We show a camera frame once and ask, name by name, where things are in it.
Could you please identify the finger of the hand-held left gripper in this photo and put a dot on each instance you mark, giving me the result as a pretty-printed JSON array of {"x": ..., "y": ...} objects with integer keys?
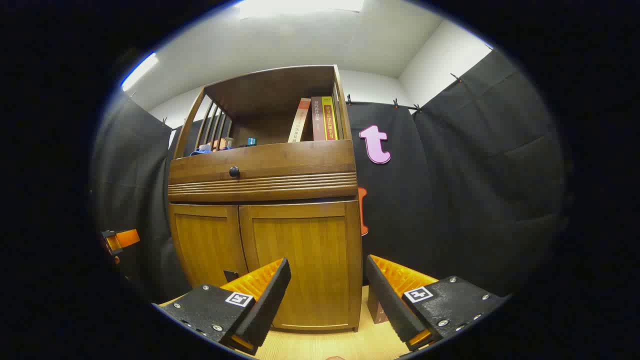
[{"x": 125, "y": 239}]

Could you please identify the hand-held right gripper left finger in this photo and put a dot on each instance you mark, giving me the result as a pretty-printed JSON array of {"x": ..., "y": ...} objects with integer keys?
[{"x": 267, "y": 305}]

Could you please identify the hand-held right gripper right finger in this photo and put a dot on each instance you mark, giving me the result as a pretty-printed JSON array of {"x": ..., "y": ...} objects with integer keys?
[{"x": 387, "y": 300}]

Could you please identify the wooden cabinet door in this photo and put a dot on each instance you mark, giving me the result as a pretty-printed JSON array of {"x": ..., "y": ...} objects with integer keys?
[
  {"x": 310, "y": 260},
  {"x": 207, "y": 245}
]

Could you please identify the wooden double-door shoe cabinet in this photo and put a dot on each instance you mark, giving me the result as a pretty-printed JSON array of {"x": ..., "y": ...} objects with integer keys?
[{"x": 270, "y": 95}]

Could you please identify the wooden cabinet drawer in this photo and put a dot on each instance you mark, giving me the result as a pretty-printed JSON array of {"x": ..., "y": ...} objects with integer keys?
[{"x": 290, "y": 160}]

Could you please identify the brown cardboard box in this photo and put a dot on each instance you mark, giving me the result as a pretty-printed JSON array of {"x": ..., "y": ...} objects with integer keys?
[{"x": 377, "y": 310}]

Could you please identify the blue cloth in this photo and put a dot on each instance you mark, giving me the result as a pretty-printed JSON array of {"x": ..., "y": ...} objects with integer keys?
[{"x": 201, "y": 150}]

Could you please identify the black round drawer knob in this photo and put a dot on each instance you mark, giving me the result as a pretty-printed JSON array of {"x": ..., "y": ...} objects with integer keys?
[{"x": 234, "y": 171}]

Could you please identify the small orange toy figure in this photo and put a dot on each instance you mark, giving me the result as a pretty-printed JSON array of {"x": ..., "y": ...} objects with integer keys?
[{"x": 218, "y": 145}]

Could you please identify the black backdrop cloth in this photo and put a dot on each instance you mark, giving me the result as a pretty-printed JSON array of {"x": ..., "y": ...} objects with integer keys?
[{"x": 475, "y": 190}]

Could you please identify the small ceiling light strip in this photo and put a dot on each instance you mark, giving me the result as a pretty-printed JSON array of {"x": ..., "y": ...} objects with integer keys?
[{"x": 140, "y": 71}]

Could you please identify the tan book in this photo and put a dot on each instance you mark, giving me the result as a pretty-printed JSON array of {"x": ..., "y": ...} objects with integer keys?
[{"x": 299, "y": 122}]

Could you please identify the yellow book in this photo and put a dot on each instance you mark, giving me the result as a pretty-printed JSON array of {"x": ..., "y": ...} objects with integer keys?
[{"x": 329, "y": 119}]

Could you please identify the brown book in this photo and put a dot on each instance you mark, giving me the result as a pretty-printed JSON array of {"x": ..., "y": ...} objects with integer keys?
[{"x": 317, "y": 120}]

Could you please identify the large ceiling light panel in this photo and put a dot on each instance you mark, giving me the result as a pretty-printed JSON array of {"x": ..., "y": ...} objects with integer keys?
[{"x": 300, "y": 7}]

